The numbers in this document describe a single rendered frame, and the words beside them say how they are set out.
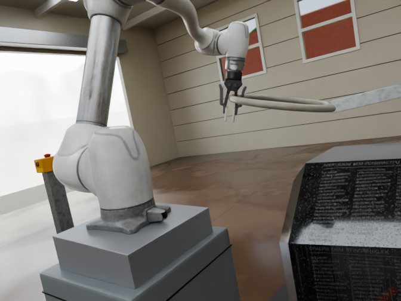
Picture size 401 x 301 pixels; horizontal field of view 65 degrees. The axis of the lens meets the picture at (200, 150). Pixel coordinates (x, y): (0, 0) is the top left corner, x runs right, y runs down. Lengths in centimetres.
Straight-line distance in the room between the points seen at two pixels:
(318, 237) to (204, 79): 809
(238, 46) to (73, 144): 82
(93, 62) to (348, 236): 103
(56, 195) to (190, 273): 127
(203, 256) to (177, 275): 11
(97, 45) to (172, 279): 76
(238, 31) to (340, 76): 626
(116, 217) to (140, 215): 6
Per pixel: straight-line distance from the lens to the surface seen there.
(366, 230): 121
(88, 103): 108
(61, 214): 201
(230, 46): 147
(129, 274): 76
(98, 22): 118
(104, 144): 86
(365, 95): 141
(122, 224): 88
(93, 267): 87
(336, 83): 766
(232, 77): 147
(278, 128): 814
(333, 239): 122
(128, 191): 86
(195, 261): 88
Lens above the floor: 115
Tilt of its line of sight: 6 degrees down
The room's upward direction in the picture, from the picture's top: 11 degrees counter-clockwise
